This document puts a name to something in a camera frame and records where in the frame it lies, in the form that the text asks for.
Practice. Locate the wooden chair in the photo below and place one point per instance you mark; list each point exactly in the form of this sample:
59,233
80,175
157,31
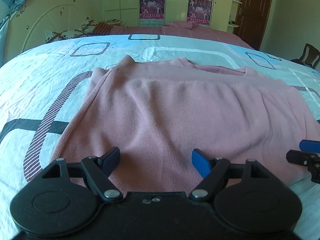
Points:
310,53

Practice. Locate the patterned light bed sheet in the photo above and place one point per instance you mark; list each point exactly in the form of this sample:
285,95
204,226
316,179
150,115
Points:
37,80

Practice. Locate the cream round headboard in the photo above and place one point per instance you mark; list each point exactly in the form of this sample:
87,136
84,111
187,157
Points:
50,10

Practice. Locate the brown striped cloth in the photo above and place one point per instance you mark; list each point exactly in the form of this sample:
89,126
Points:
102,28

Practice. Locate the pink wall poster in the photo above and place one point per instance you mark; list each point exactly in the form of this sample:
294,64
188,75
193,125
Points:
200,11
152,8

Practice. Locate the pink checked bed sheet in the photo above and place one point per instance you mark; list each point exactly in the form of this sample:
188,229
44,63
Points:
215,36

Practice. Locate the brown wooden door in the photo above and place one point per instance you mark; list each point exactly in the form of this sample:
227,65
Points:
255,17

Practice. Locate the pink sweatshirt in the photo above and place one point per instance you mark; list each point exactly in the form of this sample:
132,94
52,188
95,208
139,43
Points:
162,110

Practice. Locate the crumpled pink cloth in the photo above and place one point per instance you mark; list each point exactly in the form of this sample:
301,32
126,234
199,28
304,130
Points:
185,25

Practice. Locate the cream corner shelf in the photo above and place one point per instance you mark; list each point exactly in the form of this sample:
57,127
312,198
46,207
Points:
235,12

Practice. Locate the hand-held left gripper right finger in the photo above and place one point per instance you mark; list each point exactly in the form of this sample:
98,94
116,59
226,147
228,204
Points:
200,162

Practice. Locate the cream wardrobe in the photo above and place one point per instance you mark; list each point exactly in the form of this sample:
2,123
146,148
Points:
125,2

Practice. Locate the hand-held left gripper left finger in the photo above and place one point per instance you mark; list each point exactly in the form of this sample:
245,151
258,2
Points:
112,156

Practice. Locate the floral white pillow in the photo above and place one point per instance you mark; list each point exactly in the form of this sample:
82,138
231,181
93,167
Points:
58,35
86,26

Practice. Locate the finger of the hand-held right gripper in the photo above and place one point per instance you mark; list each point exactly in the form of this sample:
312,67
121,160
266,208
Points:
300,158
310,145

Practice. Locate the dark clothes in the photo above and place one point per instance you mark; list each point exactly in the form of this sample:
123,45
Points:
297,61

